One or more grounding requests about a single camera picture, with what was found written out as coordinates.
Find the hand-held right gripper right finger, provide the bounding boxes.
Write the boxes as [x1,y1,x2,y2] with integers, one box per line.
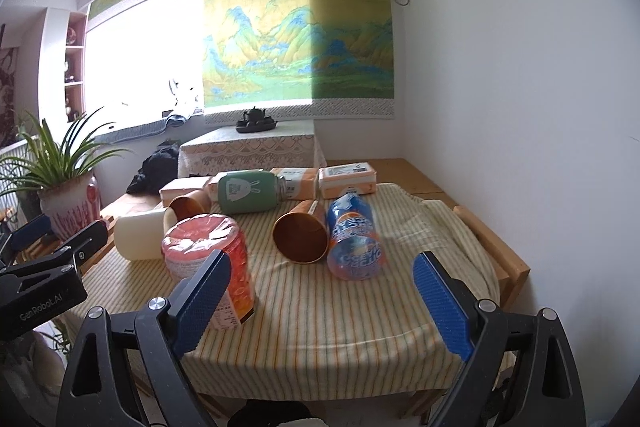
[411,250,590,427]

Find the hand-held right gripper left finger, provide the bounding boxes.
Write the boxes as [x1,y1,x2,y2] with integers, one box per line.
[60,248,232,427]

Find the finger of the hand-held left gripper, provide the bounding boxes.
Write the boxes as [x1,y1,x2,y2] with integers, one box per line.
[47,220,110,277]
[0,213,55,265]

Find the brown paper cup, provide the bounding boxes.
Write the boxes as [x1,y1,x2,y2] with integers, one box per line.
[167,189,213,224]
[272,199,331,266]

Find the cream plastic cup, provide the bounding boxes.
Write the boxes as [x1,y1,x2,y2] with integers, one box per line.
[113,208,177,262]

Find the red and white plant pot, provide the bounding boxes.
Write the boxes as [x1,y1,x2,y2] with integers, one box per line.
[38,172,102,241]

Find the red plastic-wrapped jar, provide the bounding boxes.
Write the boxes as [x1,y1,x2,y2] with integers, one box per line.
[160,214,259,332]

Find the green leafy plant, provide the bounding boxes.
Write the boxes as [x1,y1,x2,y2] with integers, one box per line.
[0,106,135,210]

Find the black cloth bag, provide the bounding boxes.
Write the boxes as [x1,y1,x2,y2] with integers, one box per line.
[125,144,181,196]

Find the pink tissue packet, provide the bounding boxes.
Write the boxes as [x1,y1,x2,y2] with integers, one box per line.
[159,176,214,204]

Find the blue and orange drink bottle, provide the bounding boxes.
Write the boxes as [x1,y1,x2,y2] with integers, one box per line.
[325,193,385,282]

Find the green sleeved glass bottle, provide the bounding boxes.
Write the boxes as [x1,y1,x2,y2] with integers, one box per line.
[209,169,301,216]

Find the striped yellow tablecloth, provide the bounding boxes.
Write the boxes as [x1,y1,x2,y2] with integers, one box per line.
[65,181,502,394]

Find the blue striped cloth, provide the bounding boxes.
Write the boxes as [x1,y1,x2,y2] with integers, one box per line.
[94,109,206,144]

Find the wooden table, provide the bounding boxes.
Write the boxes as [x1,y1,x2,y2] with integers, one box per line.
[80,157,532,425]

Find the lace-covered side table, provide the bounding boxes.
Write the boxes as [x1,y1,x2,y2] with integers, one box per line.
[177,126,327,182]

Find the orange and white tissue packet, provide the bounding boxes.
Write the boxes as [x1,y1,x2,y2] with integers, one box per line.
[318,162,379,200]

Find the dark tea tray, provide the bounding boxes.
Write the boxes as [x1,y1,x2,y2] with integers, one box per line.
[234,117,279,136]

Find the green landscape roller blind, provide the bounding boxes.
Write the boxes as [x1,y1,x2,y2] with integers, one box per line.
[202,0,397,121]

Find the dark wall hanging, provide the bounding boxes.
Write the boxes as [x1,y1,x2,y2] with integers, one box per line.
[0,24,22,148]

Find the pink wall shelf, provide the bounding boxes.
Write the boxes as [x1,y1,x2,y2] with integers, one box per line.
[62,11,89,124]

